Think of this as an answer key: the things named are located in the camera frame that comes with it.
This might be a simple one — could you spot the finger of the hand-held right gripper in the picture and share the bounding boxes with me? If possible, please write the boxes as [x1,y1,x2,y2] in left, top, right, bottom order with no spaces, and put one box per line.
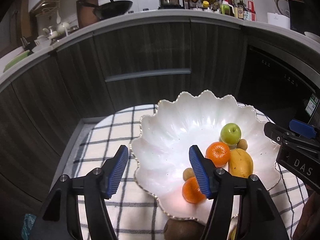
[289,119,316,138]
[264,121,295,145]

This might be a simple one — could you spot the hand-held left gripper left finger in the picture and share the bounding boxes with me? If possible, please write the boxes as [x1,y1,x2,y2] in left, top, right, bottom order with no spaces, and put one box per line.
[35,144,129,240]

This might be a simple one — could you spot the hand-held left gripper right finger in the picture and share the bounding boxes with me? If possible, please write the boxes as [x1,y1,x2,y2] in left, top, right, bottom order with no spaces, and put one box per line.
[189,144,290,240]

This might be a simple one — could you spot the small orange tangerine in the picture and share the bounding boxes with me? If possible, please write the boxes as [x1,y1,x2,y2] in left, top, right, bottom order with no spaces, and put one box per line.
[182,177,207,204]

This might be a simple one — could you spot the large orange tangerine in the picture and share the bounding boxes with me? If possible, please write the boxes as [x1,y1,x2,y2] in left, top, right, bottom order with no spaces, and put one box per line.
[205,142,231,167]

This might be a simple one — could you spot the yellow mango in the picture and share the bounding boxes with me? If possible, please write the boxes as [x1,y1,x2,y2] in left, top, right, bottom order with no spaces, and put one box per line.
[229,148,254,178]

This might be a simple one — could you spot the white scalloped bowl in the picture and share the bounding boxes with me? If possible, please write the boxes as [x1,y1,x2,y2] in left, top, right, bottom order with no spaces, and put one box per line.
[129,90,282,222]

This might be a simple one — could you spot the green apple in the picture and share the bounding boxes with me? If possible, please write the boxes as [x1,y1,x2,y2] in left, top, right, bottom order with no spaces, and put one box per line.
[220,122,242,145]

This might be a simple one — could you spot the checked white cloth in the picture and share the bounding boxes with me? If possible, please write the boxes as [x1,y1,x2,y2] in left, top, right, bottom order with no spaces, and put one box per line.
[54,102,309,240]

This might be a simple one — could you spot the black built-in dishwasher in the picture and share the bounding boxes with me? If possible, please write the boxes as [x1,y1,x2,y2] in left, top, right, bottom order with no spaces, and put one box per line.
[237,45,320,128]

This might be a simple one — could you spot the white plate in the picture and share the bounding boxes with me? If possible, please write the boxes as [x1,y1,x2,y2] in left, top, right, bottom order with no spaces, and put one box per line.
[304,31,320,44]

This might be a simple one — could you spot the dark wood drawer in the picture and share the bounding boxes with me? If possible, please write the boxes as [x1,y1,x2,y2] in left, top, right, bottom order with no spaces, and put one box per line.
[105,68,192,105]

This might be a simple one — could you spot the dark wood kitchen cabinets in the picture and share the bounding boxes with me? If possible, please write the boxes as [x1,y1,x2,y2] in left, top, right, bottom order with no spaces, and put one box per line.
[0,15,320,240]

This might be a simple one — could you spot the crumpled teal plastic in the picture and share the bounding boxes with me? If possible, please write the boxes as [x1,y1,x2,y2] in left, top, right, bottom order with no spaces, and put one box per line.
[21,214,37,240]

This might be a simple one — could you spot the white box appliance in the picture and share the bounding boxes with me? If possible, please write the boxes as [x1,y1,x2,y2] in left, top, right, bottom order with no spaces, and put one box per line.
[267,12,290,29]

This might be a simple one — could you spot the black microwave oven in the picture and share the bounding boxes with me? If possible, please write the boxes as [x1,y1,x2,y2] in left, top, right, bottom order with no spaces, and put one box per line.
[287,0,320,34]

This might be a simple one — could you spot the clear bottle red label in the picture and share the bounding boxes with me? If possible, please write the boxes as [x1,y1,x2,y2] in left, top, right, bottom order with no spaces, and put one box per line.
[244,0,257,22]

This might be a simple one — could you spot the white electric kettle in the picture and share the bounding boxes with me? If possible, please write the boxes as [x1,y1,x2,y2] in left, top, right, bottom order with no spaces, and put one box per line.
[272,0,290,18]

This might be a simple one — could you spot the dark sauce bottle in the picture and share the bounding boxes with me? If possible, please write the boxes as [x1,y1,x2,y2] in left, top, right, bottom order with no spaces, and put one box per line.
[236,0,244,20]

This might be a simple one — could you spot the green jug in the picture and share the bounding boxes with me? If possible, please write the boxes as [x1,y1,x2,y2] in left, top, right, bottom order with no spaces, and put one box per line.
[221,1,235,17]

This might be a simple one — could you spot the white teapot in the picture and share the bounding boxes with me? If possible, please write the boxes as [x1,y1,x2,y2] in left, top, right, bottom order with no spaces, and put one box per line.
[57,22,70,34]

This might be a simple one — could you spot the brown cutting board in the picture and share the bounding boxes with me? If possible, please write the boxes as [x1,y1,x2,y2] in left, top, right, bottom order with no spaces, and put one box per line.
[76,0,99,28]

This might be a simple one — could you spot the black wok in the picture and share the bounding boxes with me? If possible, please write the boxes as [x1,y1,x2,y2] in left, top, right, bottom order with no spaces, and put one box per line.
[79,0,133,20]

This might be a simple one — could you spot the black gas hob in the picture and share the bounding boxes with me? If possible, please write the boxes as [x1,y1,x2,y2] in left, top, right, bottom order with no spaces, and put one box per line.
[130,5,185,13]

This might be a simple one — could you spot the wall utensil rack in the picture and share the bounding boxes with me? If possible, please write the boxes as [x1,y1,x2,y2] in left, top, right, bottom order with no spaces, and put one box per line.
[37,0,62,13]

